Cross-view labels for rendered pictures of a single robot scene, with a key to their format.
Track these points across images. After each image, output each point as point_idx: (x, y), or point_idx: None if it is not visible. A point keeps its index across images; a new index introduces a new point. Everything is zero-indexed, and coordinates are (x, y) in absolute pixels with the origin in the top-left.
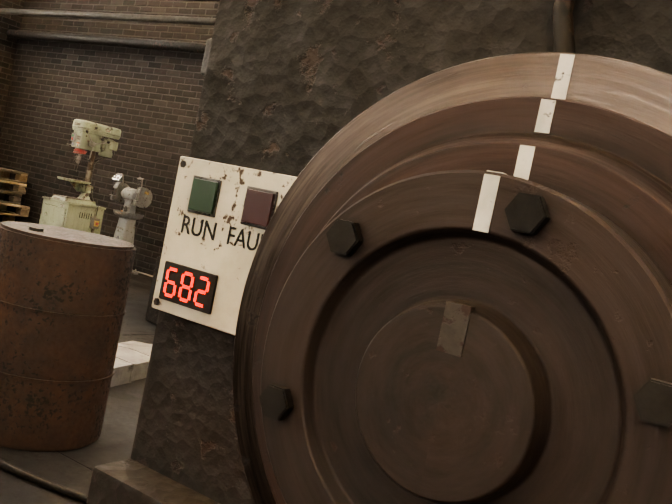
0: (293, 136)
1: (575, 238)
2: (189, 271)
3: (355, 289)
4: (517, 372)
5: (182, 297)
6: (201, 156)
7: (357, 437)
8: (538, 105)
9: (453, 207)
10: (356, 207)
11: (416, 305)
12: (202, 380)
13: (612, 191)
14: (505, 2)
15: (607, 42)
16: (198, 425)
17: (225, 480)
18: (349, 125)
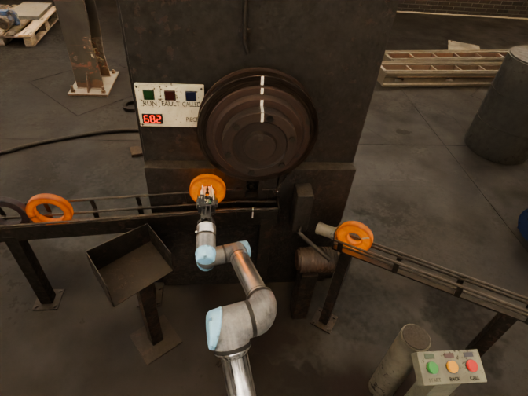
0: (170, 72)
1: (277, 120)
2: (152, 115)
3: (238, 133)
4: (272, 141)
5: (152, 121)
6: (138, 81)
7: (243, 154)
8: (260, 89)
9: (256, 119)
10: (236, 121)
11: (251, 133)
12: (163, 137)
13: (277, 105)
14: (227, 34)
15: (254, 44)
16: (166, 147)
17: (179, 155)
18: (215, 93)
